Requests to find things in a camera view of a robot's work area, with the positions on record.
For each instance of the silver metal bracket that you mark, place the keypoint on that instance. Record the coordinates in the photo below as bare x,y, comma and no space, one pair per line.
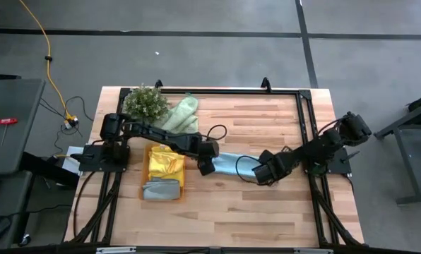
313,251
115,250

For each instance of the dark grey desk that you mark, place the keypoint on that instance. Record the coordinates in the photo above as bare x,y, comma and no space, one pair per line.
16,106

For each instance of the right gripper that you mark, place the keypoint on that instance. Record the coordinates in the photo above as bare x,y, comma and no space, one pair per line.
272,169

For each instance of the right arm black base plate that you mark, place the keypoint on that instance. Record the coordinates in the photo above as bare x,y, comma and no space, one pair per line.
339,166

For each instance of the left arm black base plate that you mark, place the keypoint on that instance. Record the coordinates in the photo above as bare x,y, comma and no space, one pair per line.
90,164

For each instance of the black aluminium table frame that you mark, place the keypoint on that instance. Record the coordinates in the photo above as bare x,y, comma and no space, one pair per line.
231,91

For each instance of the orange translucent plastic bin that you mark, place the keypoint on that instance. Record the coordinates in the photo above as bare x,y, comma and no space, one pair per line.
144,169

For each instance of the grey microfiber towel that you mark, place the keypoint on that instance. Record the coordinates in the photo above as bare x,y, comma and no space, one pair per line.
161,190

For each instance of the white flat box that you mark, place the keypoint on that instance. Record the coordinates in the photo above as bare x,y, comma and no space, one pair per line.
69,164

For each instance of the dark low desk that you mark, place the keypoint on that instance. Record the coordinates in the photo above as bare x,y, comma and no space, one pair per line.
5,197

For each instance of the dark grey metal stand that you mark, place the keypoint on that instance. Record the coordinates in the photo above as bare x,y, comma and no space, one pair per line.
415,141

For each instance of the light blue microfiber towel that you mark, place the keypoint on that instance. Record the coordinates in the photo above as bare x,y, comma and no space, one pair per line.
231,164

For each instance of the grey caster wheel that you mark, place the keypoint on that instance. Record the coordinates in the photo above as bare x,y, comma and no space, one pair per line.
25,240

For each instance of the black upright frame bracket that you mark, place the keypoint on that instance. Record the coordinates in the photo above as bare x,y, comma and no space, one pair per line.
266,84
159,84

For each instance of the small artificial green plant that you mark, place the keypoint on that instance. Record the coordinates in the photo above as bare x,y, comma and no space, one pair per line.
145,104

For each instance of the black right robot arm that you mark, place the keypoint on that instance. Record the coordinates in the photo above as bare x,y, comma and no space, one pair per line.
323,144

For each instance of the light green microfiber towel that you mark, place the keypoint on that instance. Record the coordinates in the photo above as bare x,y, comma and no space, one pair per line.
182,114

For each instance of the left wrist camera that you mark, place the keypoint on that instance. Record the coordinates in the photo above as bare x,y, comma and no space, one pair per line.
207,166

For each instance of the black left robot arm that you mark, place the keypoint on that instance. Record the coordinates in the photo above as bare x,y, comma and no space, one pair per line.
161,135

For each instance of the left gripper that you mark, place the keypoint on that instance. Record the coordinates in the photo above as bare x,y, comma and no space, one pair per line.
208,149

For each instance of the black desk beam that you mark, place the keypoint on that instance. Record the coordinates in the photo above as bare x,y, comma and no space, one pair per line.
44,169

